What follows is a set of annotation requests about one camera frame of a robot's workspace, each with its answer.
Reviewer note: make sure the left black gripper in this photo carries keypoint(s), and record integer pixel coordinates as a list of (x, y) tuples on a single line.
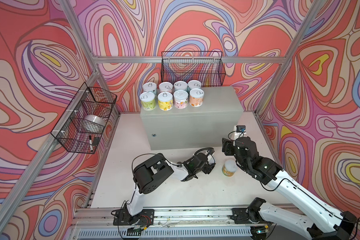
[(209, 169)]

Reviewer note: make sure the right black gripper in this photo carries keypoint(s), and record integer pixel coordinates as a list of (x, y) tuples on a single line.
[(227, 146)]

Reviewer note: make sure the can orange label plastic lid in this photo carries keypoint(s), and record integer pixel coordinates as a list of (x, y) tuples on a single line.
[(229, 168)]

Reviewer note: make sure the can pink label back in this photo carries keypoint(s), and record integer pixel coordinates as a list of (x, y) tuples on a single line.
[(196, 97)]

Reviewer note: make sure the can pink label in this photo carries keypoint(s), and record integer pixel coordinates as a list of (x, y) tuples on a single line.
[(196, 97), (166, 87)]

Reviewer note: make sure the can plain lid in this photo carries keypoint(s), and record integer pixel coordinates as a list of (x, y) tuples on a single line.
[(181, 99)]

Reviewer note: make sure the can yellow label front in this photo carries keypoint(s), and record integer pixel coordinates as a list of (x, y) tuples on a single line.
[(165, 101)]

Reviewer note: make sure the can blue green label front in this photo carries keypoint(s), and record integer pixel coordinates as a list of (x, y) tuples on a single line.
[(194, 84)]

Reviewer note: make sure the can blue label back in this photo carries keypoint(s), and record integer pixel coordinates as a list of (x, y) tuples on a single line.
[(181, 85)]

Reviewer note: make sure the can green yellow label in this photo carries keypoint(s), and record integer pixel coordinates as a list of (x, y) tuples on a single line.
[(148, 101)]

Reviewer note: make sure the can red label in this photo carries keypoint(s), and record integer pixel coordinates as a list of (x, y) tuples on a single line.
[(150, 87)]

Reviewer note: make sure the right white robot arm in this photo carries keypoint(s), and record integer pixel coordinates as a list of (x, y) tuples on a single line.
[(318, 221)]

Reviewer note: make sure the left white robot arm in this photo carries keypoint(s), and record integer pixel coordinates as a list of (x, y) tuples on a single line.
[(150, 174)]

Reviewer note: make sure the grey metal cabinet box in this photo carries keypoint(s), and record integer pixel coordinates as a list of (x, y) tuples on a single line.
[(194, 127)]

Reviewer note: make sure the black marker pen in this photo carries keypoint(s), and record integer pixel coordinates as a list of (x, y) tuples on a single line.
[(91, 144)]

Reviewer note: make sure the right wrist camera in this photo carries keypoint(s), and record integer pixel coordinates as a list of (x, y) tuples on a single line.
[(240, 131)]

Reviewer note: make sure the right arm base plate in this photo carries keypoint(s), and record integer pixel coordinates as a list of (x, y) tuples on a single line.
[(245, 216)]

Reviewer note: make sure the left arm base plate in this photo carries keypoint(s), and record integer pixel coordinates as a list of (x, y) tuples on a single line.
[(123, 218)]

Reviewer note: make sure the black wire basket back wall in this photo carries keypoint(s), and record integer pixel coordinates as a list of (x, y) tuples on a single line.
[(204, 66)]

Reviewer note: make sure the black wire basket wall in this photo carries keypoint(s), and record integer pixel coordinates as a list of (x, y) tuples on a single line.
[(87, 101), (204, 66)]

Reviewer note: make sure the black wire basket left wall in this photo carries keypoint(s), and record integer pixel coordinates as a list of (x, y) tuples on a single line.
[(87, 101)]

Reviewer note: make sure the aluminium rail front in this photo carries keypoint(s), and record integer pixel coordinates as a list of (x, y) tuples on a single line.
[(215, 216)]

